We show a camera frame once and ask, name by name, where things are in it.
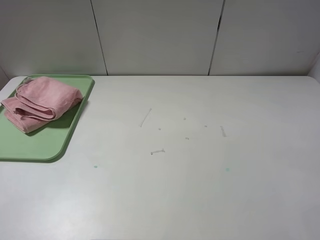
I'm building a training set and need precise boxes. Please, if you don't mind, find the pink terry towel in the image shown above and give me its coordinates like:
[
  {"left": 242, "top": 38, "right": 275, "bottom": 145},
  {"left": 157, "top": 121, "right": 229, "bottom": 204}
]
[{"left": 1, "top": 76, "right": 83, "bottom": 134}]

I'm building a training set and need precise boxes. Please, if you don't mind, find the green plastic tray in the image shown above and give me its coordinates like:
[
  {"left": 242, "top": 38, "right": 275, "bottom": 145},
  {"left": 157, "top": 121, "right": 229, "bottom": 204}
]
[{"left": 0, "top": 74, "right": 95, "bottom": 163}]

